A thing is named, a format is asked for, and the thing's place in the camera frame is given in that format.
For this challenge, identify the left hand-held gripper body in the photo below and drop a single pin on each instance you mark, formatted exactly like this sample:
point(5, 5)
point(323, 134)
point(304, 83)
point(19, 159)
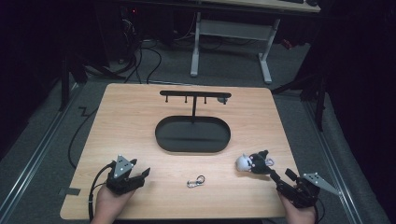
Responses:
point(123, 166)

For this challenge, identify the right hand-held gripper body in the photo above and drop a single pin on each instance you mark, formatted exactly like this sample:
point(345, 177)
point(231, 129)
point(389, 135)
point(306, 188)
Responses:
point(303, 193)

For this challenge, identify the silver carabiner keyring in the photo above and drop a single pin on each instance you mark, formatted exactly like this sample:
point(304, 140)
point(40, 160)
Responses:
point(199, 179)

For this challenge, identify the black hook stand with tray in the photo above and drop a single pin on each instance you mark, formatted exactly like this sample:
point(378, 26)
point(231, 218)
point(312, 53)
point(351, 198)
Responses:
point(193, 135)

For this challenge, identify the person's right hand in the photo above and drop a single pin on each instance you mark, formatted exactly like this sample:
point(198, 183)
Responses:
point(299, 214)

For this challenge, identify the person's left hand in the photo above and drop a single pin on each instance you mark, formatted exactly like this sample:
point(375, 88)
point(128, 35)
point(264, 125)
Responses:
point(109, 205)

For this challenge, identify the grey tape piece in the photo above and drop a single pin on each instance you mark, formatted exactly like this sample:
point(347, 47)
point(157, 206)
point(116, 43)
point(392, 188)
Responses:
point(72, 191)

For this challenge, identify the black metal stand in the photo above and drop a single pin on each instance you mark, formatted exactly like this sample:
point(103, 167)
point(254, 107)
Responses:
point(320, 105)
point(64, 90)

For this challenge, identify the small red object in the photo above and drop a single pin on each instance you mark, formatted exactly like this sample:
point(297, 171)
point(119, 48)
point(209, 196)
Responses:
point(287, 44)

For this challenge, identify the dark computer tower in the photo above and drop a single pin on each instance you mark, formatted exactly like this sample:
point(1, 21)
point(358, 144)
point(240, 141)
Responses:
point(129, 28)

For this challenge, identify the white-framed desk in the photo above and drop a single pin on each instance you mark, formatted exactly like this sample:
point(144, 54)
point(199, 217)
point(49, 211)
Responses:
point(233, 29)

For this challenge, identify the metal floor rail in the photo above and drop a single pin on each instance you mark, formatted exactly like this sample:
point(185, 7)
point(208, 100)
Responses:
point(330, 161)
point(37, 155)

